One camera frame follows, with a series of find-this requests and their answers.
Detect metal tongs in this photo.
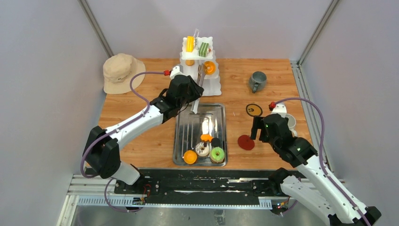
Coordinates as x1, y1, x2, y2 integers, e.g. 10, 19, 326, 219
191, 63, 206, 114

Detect tan round biscuit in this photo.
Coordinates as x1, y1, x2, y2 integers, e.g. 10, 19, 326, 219
185, 60, 195, 66

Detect orange glazed donut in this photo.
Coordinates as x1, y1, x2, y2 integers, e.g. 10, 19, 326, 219
204, 61, 216, 75

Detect green striped cake slice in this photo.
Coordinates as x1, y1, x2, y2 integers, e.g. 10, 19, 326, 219
198, 42, 209, 57

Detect yellow cake slice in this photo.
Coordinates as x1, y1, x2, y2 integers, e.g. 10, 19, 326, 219
186, 36, 196, 52

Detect orange fish cookie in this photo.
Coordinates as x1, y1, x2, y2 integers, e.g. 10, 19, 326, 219
200, 134, 213, 143

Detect white chocolate drizzle donut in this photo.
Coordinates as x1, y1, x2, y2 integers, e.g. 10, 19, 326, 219
195, 142, 210, 157

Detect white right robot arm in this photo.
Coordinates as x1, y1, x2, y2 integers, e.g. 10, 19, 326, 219
250, 114, 382, 226

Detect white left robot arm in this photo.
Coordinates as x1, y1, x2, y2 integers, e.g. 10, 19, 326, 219
80, 74, 204, 194

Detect yellow black round coaster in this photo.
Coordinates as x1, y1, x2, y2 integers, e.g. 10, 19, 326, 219
246, 104, 263, 117

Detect white cup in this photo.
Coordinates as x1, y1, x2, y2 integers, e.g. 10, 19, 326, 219
285, 113, 298, 137

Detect red round coaster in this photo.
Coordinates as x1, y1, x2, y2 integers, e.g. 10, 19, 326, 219
237, 135, 255, 151

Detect white three-tier dessert stand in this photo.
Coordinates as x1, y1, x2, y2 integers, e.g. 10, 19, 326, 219
179, 29, 222, 96

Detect grey metal mug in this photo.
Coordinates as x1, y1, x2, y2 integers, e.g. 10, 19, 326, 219
248, 71, 267, 93

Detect black round cookie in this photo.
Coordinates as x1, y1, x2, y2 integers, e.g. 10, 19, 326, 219
211, 137, 223, 148

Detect metal tray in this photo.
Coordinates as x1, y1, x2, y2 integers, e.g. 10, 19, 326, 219
172, 103, 228, 167

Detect green glazed donut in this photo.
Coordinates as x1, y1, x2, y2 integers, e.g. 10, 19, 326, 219
210, 147, 225, 163

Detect beige bucket hat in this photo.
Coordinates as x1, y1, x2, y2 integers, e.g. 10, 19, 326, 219
103, 53, 146, 95

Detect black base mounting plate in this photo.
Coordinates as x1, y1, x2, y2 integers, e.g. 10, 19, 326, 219
114, 169, 287, 206

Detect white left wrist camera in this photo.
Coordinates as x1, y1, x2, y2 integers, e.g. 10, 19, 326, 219
169, 64, 185, 80

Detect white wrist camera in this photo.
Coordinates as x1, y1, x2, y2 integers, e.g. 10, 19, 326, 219
169, 64, 185, 80
269, 102, 287, 118

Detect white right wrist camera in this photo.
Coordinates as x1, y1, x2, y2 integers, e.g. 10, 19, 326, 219
269, 102, 287, 118

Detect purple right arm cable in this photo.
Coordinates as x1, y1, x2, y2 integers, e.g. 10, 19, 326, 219
269, 97, 373, 226

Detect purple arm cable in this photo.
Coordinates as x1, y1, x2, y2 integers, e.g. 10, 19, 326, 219
269, 97, 373, 226
80, 71, 171, 214

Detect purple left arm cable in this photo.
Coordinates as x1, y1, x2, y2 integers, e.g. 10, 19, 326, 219
80, 71, 171, 214

